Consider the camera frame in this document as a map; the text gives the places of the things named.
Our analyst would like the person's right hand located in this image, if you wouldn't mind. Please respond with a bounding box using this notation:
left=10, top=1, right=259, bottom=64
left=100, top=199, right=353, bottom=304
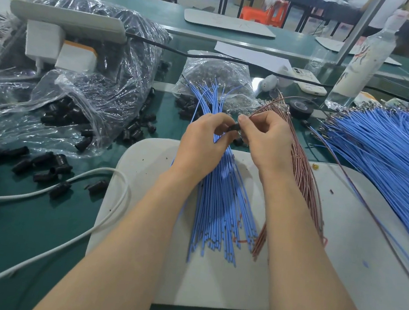
left=231, top=107, right=301, bottom=184

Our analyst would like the person's left hand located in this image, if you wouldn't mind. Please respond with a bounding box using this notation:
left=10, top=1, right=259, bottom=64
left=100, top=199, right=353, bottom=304
left=169, top=108, right=240, bottom=189

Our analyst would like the large blue wire pile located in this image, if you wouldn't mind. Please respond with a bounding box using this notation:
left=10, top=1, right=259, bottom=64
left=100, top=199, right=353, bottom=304
left=308, top=99, right=409, bottom=256

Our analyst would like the pile of black plastic caps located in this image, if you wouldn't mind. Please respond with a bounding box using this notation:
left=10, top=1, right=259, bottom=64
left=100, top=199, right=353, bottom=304
left=0, top=72, right=161, bottom=239

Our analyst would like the person's left forearm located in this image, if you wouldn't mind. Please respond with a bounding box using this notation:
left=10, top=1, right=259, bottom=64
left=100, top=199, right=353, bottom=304
left=31, top=155, right=204, bottom=310

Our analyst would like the person's right forearm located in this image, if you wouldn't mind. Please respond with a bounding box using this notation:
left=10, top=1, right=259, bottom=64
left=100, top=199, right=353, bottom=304
left=247, top=170, right=395, bottom=310

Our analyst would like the black tape roll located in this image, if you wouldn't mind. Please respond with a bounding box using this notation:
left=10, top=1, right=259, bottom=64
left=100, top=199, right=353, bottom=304
left=287, top=98, right=315, bottom=122

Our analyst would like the white computer mouse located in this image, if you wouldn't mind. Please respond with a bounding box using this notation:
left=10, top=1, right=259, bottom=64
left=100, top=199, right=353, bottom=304
left=258, top=73, right=279, bottom=94

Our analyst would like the white flat device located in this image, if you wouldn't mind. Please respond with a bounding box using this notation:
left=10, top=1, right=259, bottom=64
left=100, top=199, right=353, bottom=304
left=278, top=65, right=331, bottom=97

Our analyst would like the small clear plastic bag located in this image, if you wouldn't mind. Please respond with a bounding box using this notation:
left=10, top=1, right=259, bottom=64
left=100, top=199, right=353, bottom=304
left=172, top=48, right=259, bottom=115

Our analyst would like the white paper sheet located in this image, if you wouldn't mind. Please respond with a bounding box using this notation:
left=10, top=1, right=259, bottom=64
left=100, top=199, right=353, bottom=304
left=213, top=41, right=293, bottom=74

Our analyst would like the large clear plastic bag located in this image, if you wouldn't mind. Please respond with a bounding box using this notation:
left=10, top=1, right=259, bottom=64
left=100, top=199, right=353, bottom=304
left=0, top=0, right=176, bottom=165

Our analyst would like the white flat tray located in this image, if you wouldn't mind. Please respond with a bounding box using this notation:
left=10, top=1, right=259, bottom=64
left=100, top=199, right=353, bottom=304
left=313, top=36, right=404, bottom=67
left=183, top=7, right=278, bottom=39

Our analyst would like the white spray bottle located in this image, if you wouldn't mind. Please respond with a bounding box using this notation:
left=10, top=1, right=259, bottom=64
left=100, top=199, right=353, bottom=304
left=324, top=3, right=409, bottom=117

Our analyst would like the orange plastic stool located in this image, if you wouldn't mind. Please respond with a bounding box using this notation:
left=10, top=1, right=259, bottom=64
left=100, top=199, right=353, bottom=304
left=240, top=0, right=289, bottom=28

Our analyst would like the white orange charger adapter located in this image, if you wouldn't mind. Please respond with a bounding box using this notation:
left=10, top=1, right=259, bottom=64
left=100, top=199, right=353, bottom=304
left=55, top=39, right=99, bottom=75

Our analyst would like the white work board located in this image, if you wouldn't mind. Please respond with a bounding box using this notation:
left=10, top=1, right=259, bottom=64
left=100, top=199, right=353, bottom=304
left=82, top=131, right=409, bottom=310

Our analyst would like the white power strip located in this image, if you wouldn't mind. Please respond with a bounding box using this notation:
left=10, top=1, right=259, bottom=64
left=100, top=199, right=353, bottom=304
left=8, top=0, right=131, bottom=45

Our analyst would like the black power cord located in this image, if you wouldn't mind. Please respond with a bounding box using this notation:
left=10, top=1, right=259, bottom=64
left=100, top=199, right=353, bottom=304
left=122, top=33, right=332, bottom=90

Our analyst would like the slanted metal frame post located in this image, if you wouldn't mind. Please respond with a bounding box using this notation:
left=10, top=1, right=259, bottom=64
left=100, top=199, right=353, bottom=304
left=335, top=0, right=388, bottom=70

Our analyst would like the white charging cable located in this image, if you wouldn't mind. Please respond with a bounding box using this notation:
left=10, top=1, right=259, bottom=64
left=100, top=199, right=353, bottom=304
left=0, top=155, right=133, bottom=310

